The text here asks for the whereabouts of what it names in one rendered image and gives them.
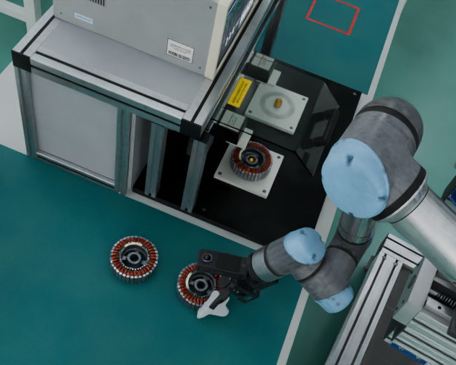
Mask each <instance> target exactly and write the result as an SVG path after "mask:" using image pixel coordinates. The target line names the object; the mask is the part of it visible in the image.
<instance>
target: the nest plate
mask: <svg viewBox="0 0 456 365"><path fill-rule="evenodd" d="M234 147H235V146H234V145H232V144H229V146H228V148H227V150H226V152H225V154H224V156H223V158H222V160H221V162H220V164H219V166H218V168H217V170H216V172H215V174H214V178H216V179H218V180H221V181H224V182H226V183H229V184H230V185H233V186H236V187H238V188H241V189H243V190H246V191H248V192H250V193H253V194H256V195H257V196H260V197H263V198H267V196H268V194H269V191H270V189H271V186H272V184H273V182H274V179H275V177H276V174H277V172H278V170H279V167H280V165H281V163H282V160H283V158H284V156H282V155H280V154H277V153H275V152H273V151H270V152H271V155H272V157H273V164H272V167H271V170H270V172H269V174H268V175H267V176H266V177H265V178H263V179H262V180H261V179H260V180H257V181H248V180H247V178H246V180H244V179H243V178H244V177H243V178H240V176H239V177H238V176H237V175H236V174H235V173H234V172H233V171H232V169H231V167H230V163H229V162H230V157H231V154H232V150H233V148H234Z"/></svg>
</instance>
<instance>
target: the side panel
mask: <svg viewBox="0 0 456 365"><path fill-rule="evenodd" d="M14 73H15V79H16V84H17V93H18V99H19V103H20V113H21V118H22V127H23V132H24V137H25V146H26V151H27V155H28V156H32V155H33V158H35V159H38V160H40V161H43V162H45V163H47V164H50V165H52V166H54V167H57V168H60V169H62V170H64V171H66V172H69V173H71V174H74V175H77V176H78V177H81V178H83V179H86V180H88V181H91V182H92V183H95V184H97V185H100V186H103V187H105V188H108V189H109V190H112V191H115V192H117V193H118V192H119V191H120V192H121V194H122V195H124V196H125V195H126V193H127V190H129V189H128V188H127V179H128V168H129V156H130V133H131V122H132V113H130V112H127V111H125V110H123V109H120V108H118V107H115V106H112V105H111V104H108V103H105V102H103V101H100V100H98V99H96V98H93V97H91V96H88V95H85V94H84V93H81V92H78V91H75V90H73V89H71V88H68V87H66V86H63V85H61V84H58V83H55V82H54V81H51V80H48V79H46V78H44V77H41V76H39V75H36V74H33V73H31V72H28V71H25V70H22V69H20V68H18V67H15V66H14Z"/></svg>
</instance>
